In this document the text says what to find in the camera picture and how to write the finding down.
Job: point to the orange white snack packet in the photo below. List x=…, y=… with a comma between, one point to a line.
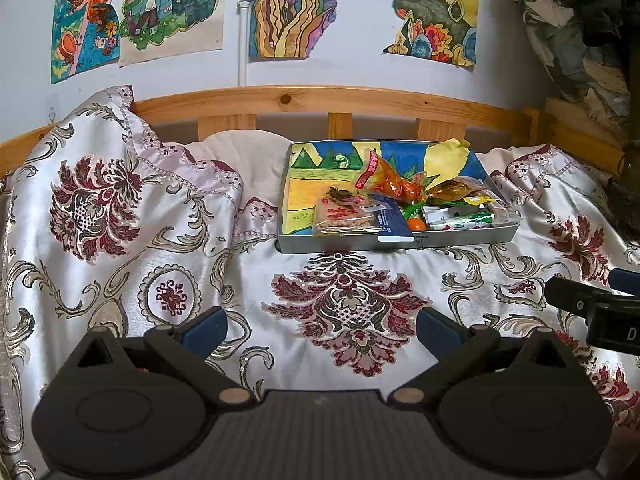
x=419, y=185

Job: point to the rice cracker packet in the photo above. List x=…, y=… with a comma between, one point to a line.
x=345, y=217

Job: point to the gold foil snack packet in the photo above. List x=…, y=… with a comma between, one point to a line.
x=455, y=190

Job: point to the cream pillow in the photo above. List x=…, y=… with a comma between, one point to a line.
x=250, y=160

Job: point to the long green sausage stick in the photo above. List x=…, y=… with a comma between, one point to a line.
x=412, y=208

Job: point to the green white snack packet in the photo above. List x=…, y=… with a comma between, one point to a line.
x=460, y=220

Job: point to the grey metal tray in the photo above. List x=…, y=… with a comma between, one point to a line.
x=340, y=245

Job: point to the blond figure wall poster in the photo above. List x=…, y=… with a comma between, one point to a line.
x=170, y=10

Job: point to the purple yellow plants wall poster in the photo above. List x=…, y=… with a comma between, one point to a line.
x=300, y=10

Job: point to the clear red label snack packet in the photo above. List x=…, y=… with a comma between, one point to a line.
x=387, y=180

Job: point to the dark blue snack packet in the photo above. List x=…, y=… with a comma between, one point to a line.
x=392, y=224

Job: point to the yellow green snack packet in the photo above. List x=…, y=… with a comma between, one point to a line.
x=480, y=200

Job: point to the small orange fruit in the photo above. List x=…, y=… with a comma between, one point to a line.
x=416, y=224

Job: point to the orange haired figure wall poster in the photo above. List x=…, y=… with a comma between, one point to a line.
x=80, y=25

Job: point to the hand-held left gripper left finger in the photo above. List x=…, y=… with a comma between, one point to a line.
x=205, y=330

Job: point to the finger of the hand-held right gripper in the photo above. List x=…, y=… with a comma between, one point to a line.
x=627, y=281
x=570, y=296

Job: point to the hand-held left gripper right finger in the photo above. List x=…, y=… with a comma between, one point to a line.
x=440, y=332

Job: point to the wooden bed headboard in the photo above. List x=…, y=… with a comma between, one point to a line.
x=300, y=100

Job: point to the colourful dinosaur drawing paper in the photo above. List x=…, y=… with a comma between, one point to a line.
x=305, y=195

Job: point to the white wall pipe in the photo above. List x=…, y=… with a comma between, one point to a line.
x=243, y=35

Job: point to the clear bread snack packet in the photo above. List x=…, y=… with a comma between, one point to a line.
x=502, y=215

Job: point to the camouflage printed cloth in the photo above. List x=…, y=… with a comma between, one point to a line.
x=575, y=35

